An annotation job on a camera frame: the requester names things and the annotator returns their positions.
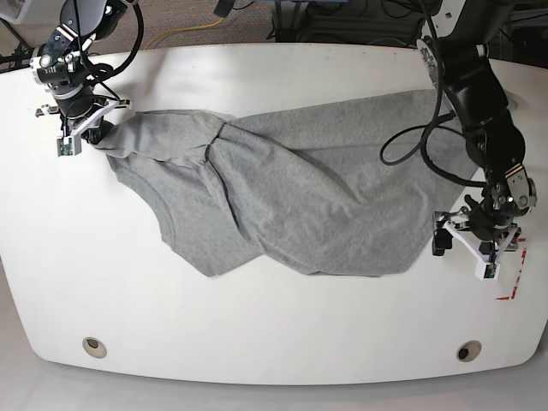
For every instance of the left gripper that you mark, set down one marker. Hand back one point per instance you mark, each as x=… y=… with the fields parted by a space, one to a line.
x=486 y=219

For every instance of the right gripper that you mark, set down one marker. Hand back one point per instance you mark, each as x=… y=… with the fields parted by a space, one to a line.
x=75 y=107

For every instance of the grey T-shirt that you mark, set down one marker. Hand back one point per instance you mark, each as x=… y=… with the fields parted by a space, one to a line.
x=299 y=188

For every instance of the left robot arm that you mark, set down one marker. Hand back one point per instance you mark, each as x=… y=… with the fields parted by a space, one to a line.
x=454 y=43

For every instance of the red tape corner marks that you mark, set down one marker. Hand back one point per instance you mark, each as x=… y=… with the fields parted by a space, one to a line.
x=511 y=271

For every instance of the right table grommet hole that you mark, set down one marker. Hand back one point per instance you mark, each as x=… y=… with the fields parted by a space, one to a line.
x=469 y=351

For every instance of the table grommet hole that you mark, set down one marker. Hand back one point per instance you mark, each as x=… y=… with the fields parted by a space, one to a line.
x=94 y=347
x=469 y=351

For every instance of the left table grommet hole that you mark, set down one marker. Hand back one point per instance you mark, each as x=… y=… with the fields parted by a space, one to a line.
x=94 y=347

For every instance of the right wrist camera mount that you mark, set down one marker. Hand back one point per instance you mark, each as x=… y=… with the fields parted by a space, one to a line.
x=71 y=145

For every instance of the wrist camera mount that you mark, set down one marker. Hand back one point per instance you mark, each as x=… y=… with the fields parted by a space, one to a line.
x=488 y=254
x=71 y=145

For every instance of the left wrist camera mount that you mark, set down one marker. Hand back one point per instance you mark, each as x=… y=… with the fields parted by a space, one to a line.
x=488 y=254

